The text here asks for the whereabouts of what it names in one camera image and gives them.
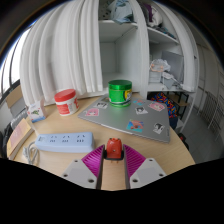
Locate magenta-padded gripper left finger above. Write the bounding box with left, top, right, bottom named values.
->
left=61, top=144, right=106, bottom=190

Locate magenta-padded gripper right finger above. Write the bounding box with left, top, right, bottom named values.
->
left=123, top=143, right=168, bottom=190

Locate light blue power strip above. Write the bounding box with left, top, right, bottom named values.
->
left=34, top=131, right=95, bottom=154

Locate silver laptop with stickers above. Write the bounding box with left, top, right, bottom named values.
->
left=77, top=94, right=172, bottom=144

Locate white jar with red lid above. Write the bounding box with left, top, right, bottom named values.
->
left=54, top=88, right=80, bottom=117

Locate yellow and pink book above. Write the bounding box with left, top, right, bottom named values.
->
left=6, top=118, right=35, bottom=161

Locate small white printed box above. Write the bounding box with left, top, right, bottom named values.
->
left=26, top=98, right=47, bottom=124

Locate grey ribbed radiator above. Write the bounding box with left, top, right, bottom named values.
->
left=9, top=109, right=29, bottom=130

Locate black bag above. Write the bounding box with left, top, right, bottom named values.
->
left=0, top=131, right=11, bottom=158

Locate green round tin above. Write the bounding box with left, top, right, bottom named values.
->
left=107, top=79, right=133, bottom=108

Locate grey box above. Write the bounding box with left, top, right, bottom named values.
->
left=9, top=97, right=28, bottom=118

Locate brown cardboard box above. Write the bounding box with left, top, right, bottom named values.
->
left=4, top=84, right=24, bottom=108

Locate white shelf unit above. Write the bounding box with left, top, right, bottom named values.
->
left=98, top=0, right=201, bottom=94

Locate white curtain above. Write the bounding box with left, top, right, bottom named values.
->
left=19, top=0, right=104, bottom=106

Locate dark-framed window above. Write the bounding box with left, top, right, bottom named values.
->
left=0, top=29, right=31, bottom=98

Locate white power strip cable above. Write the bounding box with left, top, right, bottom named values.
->
left=22, top=141, right=40, bottom=166

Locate white wire rack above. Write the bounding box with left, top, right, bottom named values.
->
left=199, top=89, right=224, bottom=141

